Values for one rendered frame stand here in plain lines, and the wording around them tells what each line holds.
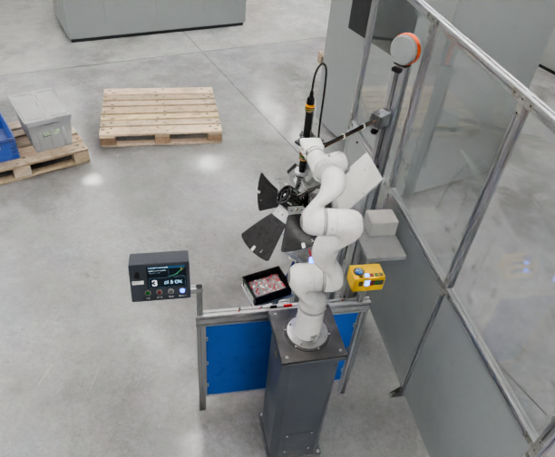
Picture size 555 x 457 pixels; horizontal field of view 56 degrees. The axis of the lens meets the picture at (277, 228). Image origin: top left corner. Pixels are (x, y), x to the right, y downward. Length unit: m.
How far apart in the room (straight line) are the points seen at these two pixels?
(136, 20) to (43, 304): 4.97
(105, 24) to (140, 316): 5.03
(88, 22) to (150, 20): 0.85
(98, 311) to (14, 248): 0.97
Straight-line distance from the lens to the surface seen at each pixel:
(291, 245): 2.56
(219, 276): 3.98
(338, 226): 1.82
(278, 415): 2.77
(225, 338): 2.78
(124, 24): 7.97
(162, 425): 3.28
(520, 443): 2.49
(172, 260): 2.31
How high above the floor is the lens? 2.86
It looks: 40 degrees down
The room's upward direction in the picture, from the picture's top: 6 degrees clockwise
